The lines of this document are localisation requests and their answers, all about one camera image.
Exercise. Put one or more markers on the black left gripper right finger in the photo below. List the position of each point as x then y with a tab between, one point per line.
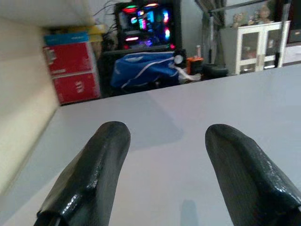
244	174

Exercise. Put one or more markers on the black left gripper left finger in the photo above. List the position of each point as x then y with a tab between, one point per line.
94	174

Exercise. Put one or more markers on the red white cardboard box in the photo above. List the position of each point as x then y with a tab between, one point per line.
76	88
69	58

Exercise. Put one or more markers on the black round tyre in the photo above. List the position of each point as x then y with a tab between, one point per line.
215	70

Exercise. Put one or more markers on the blue bag with white stripes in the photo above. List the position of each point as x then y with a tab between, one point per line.
141	69

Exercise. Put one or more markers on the orange black device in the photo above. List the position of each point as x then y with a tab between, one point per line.
195	64

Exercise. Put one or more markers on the white glass door cabinet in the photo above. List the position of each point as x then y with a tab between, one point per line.
261	47

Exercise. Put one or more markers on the pink white bottle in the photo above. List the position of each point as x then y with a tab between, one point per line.
199	50

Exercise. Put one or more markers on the flat blue box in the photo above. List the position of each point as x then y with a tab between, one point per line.
65	38

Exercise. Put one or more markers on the yellow box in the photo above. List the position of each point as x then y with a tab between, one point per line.
97	31

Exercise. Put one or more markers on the computer case with coloured lights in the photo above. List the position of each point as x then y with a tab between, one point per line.
148	26

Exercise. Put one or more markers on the beige figurine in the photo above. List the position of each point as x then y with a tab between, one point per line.
265	14

